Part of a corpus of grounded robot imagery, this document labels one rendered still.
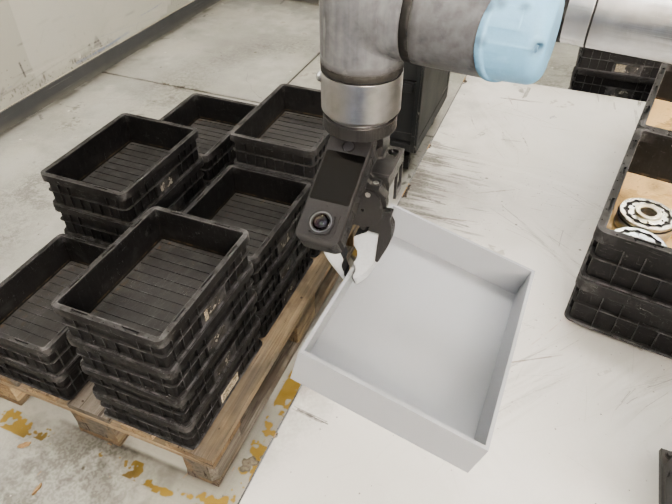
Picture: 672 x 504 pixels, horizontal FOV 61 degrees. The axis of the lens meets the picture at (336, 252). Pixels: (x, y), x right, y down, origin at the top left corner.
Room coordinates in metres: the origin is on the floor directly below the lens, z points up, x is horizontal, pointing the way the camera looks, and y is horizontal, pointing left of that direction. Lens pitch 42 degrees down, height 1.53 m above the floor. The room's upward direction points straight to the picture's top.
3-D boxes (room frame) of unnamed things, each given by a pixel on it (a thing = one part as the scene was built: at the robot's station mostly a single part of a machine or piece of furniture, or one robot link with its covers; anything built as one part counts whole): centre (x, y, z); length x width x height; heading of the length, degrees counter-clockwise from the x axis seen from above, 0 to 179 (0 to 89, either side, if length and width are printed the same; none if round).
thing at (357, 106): (0.50, -0.02, 1.29); 0.08 x 0.08 x 0.05
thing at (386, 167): (0.51, -0.03, 1.21); 0.09 x 0.08 x 0.12; 160
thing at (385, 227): (0.47, -0.04, 1.15); 0.05 x 0.02 x 0.09; 70
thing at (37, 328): (1.16, 0.80, 0.26); 0.40 x 0.30 x 0.23; 158
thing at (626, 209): (0.87, -0.59, 0.86); 0.10 x 0.10 x 0.01
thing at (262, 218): (1.39, 0.29, 0.31); 0.40 x 0.30 x 0.34; 158
